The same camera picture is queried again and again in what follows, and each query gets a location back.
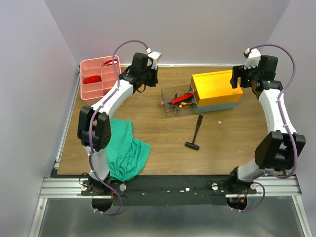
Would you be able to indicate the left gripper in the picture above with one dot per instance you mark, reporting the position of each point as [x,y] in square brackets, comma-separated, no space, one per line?
[154,82]

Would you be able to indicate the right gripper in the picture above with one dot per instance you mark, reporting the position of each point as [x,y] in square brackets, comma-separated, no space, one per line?
[235,77]

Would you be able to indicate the transparent drawer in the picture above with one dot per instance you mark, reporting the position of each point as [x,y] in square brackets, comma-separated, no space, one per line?
[167,94]

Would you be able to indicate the black yellow combination pliers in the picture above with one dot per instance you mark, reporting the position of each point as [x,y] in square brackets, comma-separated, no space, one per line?
[178,107]

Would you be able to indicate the red utility knife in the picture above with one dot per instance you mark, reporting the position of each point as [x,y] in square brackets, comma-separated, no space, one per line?
[181,98]

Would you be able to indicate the yellow needle nose pliers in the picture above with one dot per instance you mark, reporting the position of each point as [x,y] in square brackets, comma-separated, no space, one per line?
[187,102]

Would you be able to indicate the black T-handle wrench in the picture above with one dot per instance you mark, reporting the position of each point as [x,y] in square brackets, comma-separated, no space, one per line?
[192,144]

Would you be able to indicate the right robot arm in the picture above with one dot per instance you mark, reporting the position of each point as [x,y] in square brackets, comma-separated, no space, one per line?
[278,153]

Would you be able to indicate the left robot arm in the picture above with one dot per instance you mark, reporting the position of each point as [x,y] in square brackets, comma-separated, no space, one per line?
[94,129]

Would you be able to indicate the orange grey drawer box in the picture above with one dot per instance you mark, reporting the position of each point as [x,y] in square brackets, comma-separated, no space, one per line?
[213,91]

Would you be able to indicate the red white tape roll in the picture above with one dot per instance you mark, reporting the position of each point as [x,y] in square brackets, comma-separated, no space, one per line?
[110,62]

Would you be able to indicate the pink compartment tray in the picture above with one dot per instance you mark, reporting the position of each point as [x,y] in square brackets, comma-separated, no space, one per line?
[91,93]

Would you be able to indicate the red cloth in tray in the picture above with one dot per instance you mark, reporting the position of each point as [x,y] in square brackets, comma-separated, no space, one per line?
[92,79]

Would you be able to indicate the green cloth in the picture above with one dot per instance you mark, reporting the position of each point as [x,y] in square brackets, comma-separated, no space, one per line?
[126,156]

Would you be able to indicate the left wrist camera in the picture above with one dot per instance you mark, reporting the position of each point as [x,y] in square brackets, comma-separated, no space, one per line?
[154,56]

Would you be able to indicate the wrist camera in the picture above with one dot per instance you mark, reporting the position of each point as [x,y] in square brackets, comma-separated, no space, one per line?
[253,58]
[154,56]

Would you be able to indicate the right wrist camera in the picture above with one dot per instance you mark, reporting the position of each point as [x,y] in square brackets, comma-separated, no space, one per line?
[253,58]

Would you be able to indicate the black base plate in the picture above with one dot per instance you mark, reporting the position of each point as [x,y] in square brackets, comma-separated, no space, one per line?
[155,190]

